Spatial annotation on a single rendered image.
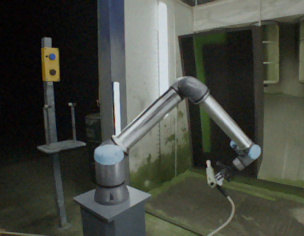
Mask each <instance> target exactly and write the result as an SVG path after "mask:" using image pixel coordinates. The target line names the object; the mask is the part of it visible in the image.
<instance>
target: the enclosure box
mask: <svg viewBox="0 0 304 236"><path fill-rule="evenodd" d="M196 36H198V37H197V38H196ZM178 41H179V52H180V62H181V67H182V77H185V76H192V77H194V78H196V79H197V80H199V81H201V82H202V83H204V85H205V86H206V87H208V89H209V94H210V95H211V96H212V97H213V98H214V99H215V101H216V102H217V103H218V104H219V105H220V106H221V107H222V108H223V110H224V111H225V112H226V113H227V114H228V115H229V116H230V117H231V119H232V120H233V121H234V122H235V123H236V124H237V125H238V126H239V127H240V129H241V130H242V131H243V132H244V133H245V135H246V136H248V138H249V139H250V140H252V141H253V143H254V144H255V145H258V146H259V147H260V148H261V153H260V155H259V156H258V158H256V159H255V160H254V161H252V162H251V163H250V164H248V165H247V166H246V167H245V168H244V169H243V170H242V171H240V172H241V173H239V174H238V176H243V177H249V178H257V176H258V172H259V171H260V167H261V164H262V160H263V139H264V61H263V47H262V26H258V25H250V26H242V27H236V28H228V29H220V30H212V31H206V32H199V33H194V34H192V33H190V34H185V35H180V36H178ZM185 104H186V109H187V120H188V130H189V133H188V135H189V146H190V156H191V162H192V169H201V170H206V169H207V168H208V164H207V161H210V162H211V164H210V166H211V167H212V168H213V170H214V172H217V173H219V172H220V171H221V170H222V169H224V168H223V167H219V166H217V161H221V162H224V163H225V164H230V165H232V163H233V161H234V160H235V159H236V158H237V157H238V156H239V154H237V153H236V151H235V150H234V149H233V148H232V147H231V146H230V142H231V141H232V140H231V139H230V137H229V136H227V135H226V134H225V132H224V131H223V130H222V128H221V127H219V126H218V124H217V123H215V122H214V121H213V119H212V118H211V117H210V116H209V115H208V113H207V112H206V111H205V110H204V109H202V107H201V106H200V105H199V104H194V103H193V102H192V101H191V100H190V99H188V97H187V98H186V99H185ZM232 166H233V165H232ZM206 171H207V170H206Z"/></svg>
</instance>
